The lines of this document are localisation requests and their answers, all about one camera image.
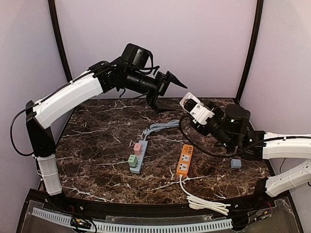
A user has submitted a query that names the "pink plug adapter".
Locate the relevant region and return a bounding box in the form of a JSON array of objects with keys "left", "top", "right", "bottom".
[{"left": 133, "top": 143, "right": 142, "bottom": 156}]

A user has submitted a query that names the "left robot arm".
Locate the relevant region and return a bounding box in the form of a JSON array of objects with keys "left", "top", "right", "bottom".
[{"left": 26, "top": 57, "right": 186, "bottom": 196}]

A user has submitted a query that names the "black front table rail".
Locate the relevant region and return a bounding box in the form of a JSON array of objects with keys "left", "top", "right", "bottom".
[{"left": 22, "top": 189, "right": 292, "bottom": 219}]

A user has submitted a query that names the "blue power strip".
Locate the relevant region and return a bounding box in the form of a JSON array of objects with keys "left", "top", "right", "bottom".
[{"left": 130, "top": 140, "right": 148, "bottom": 174}]

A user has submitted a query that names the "orange power strip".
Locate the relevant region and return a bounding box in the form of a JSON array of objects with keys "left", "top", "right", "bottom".
[{"left": 176, "top": 144, "right": 194, "bottom": 178}]

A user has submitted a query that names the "left black frame post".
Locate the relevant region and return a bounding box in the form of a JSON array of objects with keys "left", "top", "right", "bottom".
[{"left": 47, "top": 0, "right": 72, "bottom": 82}]

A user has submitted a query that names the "light blue plug adapter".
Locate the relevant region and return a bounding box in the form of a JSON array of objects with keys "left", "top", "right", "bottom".
[{"left": 231, "top": 159, "right": 242, "bottom": 169}]

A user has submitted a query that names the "green plug adapter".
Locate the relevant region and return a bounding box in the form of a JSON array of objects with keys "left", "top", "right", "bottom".
[{"left": 128, "top": 154, "right": 138, "bottom": 167}]

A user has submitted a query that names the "white power strip cable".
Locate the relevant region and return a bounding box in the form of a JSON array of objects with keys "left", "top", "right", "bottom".
[{"left": 179, "top": 175, "right": 231, "bottom": 216}]

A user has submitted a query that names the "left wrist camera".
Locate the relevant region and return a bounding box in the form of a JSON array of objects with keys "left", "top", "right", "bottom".
[{"left": 121, "top": 43, "right": 153, "bottom": 68}]

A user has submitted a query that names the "grey slotted cable duct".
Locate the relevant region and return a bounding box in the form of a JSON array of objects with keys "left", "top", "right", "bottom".
[{"left": 32, "top": 208, "right": 233, "bottom": 233}]

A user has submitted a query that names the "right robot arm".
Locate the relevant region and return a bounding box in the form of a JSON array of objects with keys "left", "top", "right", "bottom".
[{"left": 182, "top": 99, "right": 311, "bottom": 197}]

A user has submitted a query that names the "black frame post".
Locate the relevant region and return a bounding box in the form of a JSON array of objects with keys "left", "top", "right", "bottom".
[
  {"left": 47, "top": 0, "right": 72, "bottom": 82},
  {"left": 235, "top": 0, "right": 264, "bottom": 104}
]

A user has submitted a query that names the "white cube socket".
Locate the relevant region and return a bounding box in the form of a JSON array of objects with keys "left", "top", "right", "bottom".
[{"left": 179, "top": 92, "right": 203, "bottom": 112}]

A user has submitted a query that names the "right black frame post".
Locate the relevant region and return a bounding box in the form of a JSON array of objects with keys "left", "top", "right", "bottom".
[{"left": 235, "top": 0, "right": 264, "bottom": 104}]

